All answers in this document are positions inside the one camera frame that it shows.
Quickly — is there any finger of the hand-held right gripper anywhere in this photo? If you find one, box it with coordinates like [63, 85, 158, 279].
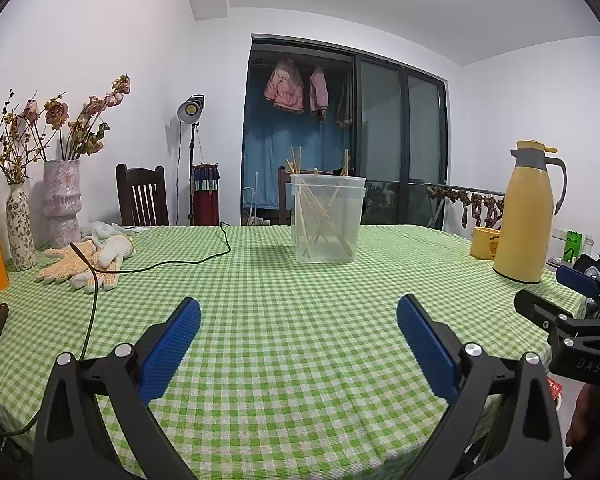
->
[514, 290, 577, 342]
[556, 266, 600, 318]

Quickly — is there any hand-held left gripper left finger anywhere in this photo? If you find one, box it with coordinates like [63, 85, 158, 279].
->
[32, 296, 202, 480]

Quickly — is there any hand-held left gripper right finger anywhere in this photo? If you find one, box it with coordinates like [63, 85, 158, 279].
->
[396, 294, 566, 480]

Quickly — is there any clear plastic container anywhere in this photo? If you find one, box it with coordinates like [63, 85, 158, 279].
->
[290, 174, 367, 264]

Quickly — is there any set of wooden chopsticks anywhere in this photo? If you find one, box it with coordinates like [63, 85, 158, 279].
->
[286, 146, 355, 258]

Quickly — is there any person's right hand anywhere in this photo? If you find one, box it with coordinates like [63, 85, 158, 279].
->
[567, 384, 600, 461]

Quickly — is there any yellow thermos jug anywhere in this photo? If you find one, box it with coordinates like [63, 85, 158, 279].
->
[492, 140, 567, 283]

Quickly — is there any yellow mug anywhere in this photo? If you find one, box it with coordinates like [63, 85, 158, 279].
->
[469, 226, 502, 261]

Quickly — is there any green checkered tablecloth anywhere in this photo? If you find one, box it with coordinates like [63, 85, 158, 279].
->
[0, 224, 588, 480]

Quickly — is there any white knit glove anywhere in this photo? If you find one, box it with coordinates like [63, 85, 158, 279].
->
[97, 235, 137, 268]

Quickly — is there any yellow dotted work glove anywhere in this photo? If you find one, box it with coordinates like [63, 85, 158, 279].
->
[36, 240, 121, 293]

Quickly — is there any metal drying rack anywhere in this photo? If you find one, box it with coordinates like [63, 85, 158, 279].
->
[420, 182, 506, 231]

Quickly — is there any red tasselled cloth bundle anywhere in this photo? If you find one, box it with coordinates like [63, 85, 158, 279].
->
[191, 162, 221, 226]

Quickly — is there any dark wooden chair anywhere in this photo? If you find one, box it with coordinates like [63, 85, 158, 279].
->
[115, 163, 170, 227]

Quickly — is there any brown wooden chair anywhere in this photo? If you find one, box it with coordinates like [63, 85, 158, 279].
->
[278, 166, 341, 226]

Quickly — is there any floral ceramic vase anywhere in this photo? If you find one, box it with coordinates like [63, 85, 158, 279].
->
[6, 183, 37, 272]

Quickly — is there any black framed sliding door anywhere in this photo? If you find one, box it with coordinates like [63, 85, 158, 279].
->
[355, 55, 448, 231]

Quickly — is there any blue hanging sheet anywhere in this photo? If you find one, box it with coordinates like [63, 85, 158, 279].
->
[244, 110, 356, 208]

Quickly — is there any studio lamp on stand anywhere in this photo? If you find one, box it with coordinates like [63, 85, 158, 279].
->
[176, 94, 206, 226]

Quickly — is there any dried rose bouquet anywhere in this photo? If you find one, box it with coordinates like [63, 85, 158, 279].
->
[22, 74, 132, 162]

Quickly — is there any dried twig bunch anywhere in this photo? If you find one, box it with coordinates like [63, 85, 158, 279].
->
[0, 89, 46, 186]

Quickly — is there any beige hanging garment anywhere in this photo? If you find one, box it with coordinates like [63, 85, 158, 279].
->
[336, 77, 354, 128]

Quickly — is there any small pink jacket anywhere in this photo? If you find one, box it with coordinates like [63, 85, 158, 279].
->
[309, 65, 329, 121]

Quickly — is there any large pink jacket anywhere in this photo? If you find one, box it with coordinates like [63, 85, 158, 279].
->
[264, 57, 305, 114]

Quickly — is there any thin dark cable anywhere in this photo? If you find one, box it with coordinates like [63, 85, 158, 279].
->
[70, 221, 232, 361]

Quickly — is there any string of dried sausages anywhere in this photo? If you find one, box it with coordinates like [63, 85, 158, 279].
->
[426, 186, 505, 228]

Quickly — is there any white metal frame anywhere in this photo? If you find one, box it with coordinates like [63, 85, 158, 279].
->
[243, 172, 271, 226]

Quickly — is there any black phone cable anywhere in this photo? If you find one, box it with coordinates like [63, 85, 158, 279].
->
[0, 370, 44, 436]

